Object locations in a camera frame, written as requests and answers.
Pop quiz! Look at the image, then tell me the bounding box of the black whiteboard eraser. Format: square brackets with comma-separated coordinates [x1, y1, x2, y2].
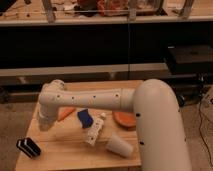
[16, 137, 41, 158]

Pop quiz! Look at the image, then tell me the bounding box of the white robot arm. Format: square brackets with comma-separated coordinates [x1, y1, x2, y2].
[38, 79, 192, 171]

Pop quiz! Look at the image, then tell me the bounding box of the blue cloth piece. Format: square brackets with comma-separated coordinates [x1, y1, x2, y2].
[77, 109, 93, 129]

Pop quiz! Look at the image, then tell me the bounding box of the orange round plate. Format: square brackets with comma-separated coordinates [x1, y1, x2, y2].
[113, 111, 136, 129]

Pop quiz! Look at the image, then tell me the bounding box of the orange carrot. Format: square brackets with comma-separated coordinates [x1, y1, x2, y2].
[57, 107, 75, 122]

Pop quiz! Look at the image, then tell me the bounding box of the white plastic bottle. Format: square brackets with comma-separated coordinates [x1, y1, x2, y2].
[85, 113, 106, 147]

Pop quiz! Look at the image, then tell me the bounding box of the white paper cup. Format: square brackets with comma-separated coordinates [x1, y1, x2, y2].
[106, 134, 134, 158]

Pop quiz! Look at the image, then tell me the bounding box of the black box on right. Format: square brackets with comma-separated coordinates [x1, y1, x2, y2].
[165, 45, 213, 74]

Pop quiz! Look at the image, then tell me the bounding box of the wooden shelf with clutter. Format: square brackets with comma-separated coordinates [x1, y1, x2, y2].
[0, 0, 213, 27]

